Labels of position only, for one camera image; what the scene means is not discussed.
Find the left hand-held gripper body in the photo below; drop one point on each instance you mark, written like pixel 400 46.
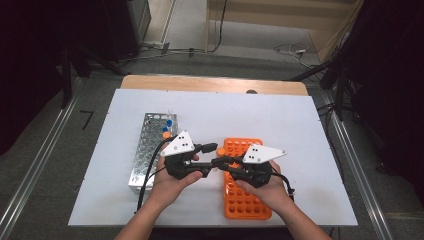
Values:
pixel 180 144

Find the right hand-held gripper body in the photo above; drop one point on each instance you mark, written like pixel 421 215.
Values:
pixel 261 153

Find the blue-capped tube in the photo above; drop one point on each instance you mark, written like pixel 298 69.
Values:
pixel 165 128
pixel 169 122

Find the orange tube rack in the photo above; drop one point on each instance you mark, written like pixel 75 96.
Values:
pixel 245 203

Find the clear tube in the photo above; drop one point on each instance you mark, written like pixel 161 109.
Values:
pixel 170 111

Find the metal tube rack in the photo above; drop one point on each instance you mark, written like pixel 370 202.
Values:
pixel 146 156

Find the person's right hand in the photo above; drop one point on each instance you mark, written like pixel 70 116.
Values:
pixel 271 196

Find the person's left hand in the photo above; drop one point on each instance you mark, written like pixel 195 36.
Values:
pixel 166 190

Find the white table board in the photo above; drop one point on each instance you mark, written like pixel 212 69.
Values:
pixel 206 110

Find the black stand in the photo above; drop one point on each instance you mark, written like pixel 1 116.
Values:
pixel 66 73
pixel 340 86

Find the dark cabinet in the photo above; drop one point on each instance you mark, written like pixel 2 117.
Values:
pixel 136 20

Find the wooden platform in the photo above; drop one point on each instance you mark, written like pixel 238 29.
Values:
pixel 266 16

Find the dark curtain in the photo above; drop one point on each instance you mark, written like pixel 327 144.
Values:
pixel 23 66
pixel 393 83

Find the metal floor rail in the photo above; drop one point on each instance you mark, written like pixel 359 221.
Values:
pixel 363 186
pixel 40 160

